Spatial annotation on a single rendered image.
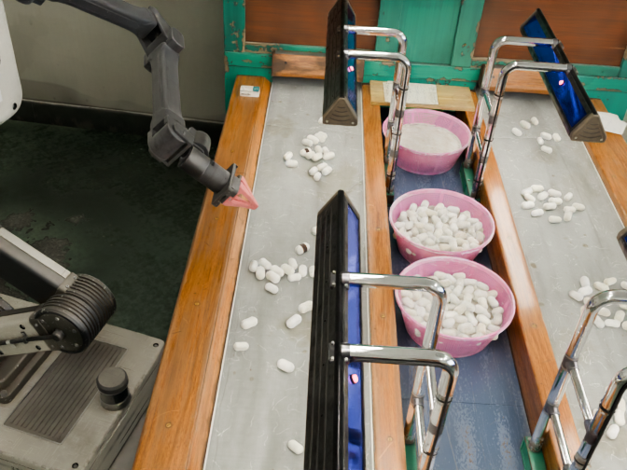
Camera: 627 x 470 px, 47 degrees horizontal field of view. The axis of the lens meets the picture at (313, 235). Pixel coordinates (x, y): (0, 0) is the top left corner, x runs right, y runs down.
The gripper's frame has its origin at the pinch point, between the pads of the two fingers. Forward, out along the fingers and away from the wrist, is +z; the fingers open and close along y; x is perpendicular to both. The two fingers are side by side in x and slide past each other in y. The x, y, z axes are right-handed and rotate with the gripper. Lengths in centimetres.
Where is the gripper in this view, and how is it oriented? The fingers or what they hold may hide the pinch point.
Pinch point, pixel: (254, 205)
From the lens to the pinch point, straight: 167.1
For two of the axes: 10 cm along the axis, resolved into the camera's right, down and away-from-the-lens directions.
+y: 0.3, -6.2, 7.8
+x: -6.7, 5.7, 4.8
